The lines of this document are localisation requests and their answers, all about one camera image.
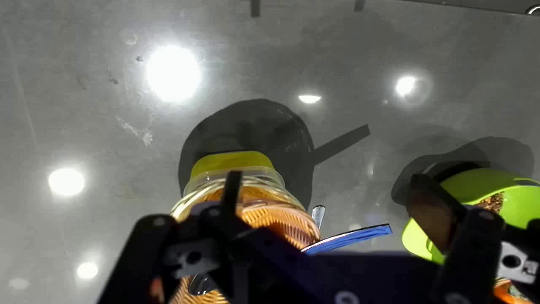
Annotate blue plastic spoon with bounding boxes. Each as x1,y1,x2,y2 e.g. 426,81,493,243
303,223,394,257

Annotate green plastic bowl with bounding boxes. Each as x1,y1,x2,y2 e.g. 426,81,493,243
400,167,540,267

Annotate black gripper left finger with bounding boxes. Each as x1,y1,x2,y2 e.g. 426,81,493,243
98,169,362,304

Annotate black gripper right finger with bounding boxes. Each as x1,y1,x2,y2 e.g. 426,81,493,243
407,174,540,304

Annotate large wicker basket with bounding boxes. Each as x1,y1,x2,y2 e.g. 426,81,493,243
169,184,323,304

